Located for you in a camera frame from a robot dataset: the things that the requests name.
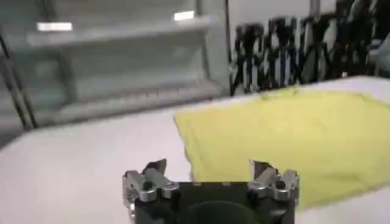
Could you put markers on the yellow cloth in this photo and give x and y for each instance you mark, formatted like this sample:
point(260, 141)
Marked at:
point(286, 140)

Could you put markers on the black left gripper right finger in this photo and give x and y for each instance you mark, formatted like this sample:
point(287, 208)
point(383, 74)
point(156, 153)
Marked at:
point(274, 181)

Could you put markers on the black tripod stands rack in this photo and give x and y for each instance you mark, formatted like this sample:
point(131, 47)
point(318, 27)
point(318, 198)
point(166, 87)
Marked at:
point(304, 51)

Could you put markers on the white shelf unit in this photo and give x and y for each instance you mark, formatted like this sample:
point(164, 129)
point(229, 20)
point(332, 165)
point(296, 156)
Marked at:
point(122, 61)

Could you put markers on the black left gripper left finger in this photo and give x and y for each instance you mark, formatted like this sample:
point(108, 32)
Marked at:
point(149, 182)

